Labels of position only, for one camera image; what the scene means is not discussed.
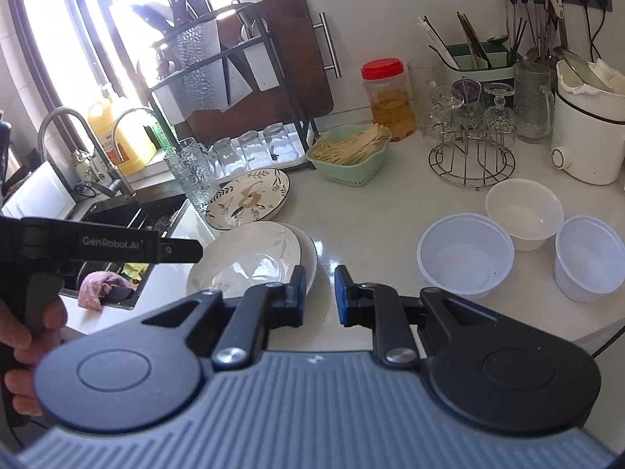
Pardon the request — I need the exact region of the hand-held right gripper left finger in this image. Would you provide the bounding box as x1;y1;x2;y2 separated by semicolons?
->
141;265;307;372

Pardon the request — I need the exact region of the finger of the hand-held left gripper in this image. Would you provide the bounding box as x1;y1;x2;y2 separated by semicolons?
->
159;238;204;263

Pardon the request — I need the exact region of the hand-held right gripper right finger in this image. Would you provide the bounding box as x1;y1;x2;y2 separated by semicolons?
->
334;265;494;367

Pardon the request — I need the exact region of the plain white plate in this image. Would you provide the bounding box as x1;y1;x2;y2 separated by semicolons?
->
273;222;318;299

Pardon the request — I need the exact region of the floral plate with dark rim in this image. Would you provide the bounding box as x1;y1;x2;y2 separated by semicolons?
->
205;168;290;232

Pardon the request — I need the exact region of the translucent plastic bowl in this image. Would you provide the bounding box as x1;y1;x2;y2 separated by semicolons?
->
416;212;515;300
554;214;625;303

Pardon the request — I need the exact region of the white ceramic bowl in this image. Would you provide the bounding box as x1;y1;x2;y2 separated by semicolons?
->
485;179;564;252

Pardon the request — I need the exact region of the person's left hand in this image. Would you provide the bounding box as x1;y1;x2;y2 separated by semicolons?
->
0;297;68;417

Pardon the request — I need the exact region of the pink dish cloth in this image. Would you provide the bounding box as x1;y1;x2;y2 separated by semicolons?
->
79;271;130;313

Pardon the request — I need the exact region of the black kitchen sink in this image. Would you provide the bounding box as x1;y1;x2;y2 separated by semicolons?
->
62;193;197;311

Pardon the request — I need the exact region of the white board beside sink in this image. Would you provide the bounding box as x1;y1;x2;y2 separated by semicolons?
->
2;161;77;219

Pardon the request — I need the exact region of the tall textured glass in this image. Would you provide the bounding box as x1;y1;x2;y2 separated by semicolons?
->
163;138;220;213

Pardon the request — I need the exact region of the inverted clear tumbler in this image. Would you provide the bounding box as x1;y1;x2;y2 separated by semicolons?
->
212;137;236;175
264;123;300;162
238;130;265;168

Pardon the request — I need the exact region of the yellow detergent bottle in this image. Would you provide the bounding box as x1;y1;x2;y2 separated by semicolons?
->
88;98;158;175

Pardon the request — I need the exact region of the green bottle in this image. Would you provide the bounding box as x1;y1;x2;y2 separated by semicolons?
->
144;117;165;150

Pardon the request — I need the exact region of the green plastic basket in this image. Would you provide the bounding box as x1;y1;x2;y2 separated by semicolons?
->
306;124;392;188

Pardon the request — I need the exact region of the large steel faucet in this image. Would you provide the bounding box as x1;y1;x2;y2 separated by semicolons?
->
38;107;138;202

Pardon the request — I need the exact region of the small steel faucet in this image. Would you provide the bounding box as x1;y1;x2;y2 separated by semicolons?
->
111;107;168;168

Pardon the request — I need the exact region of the pile of wooden sticks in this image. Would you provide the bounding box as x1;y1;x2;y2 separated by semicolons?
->
312;124;391;164

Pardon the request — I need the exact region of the black metal dish rack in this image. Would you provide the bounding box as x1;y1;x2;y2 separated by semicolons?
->
145;2;319;158

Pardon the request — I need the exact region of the clear textured knife holder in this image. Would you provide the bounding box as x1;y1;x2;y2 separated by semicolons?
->
173;20;219;109

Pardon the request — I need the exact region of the white cutlery holder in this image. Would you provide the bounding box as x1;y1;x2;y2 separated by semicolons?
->
238;34;280;92

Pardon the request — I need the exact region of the red-lidded plastic jar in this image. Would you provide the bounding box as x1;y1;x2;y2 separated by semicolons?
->
361;59;417;141

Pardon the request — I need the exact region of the brown wooden cutting board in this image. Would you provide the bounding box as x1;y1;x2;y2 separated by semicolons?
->
186;0;335;130

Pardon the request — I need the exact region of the inverted stemmed glass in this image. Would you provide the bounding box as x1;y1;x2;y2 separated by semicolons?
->
482;82;518;146
429;83;464;148

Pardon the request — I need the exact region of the plain clear drinking glass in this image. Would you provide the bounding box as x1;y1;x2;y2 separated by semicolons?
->
407;60;447;119

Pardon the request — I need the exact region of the purple glass cup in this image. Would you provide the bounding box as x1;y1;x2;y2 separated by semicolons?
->
454;78;482;104

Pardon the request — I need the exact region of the set of kitchen knives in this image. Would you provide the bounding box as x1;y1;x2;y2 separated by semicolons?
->
131;0;202;31

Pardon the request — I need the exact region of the green and white utensil holder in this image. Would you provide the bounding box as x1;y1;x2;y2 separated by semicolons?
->
446;44;518;104

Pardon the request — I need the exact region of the textured glass pitcher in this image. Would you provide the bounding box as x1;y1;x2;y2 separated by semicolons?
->
514;61;556;145

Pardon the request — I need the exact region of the bundle of white chopsticks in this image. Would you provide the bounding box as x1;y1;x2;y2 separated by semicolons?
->
417;16;461;70

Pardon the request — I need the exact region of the bundle of brown chopsticks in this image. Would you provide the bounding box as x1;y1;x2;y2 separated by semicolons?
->
456;12;490;70

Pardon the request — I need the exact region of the white electric cooking pot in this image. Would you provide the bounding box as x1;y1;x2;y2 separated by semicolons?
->
551;59;625;186

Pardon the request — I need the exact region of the bundle of black chopsticks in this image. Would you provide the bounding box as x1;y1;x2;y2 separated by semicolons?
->
507;18;529;55

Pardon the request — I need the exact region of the glass pot lid white knob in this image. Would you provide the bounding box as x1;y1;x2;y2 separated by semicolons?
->
559;50;617;95

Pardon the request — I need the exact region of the row of hanging kitchen utensils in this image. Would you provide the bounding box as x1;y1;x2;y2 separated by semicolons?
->
505;0;571;62

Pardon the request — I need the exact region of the round wire glass rack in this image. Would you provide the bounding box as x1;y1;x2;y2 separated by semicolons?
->
429;122;518;189

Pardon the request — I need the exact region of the metal bar handle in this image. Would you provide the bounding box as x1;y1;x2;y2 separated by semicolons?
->
320;12;343;79

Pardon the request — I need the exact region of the black power cable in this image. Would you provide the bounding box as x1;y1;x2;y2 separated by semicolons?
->
582;0;607;60

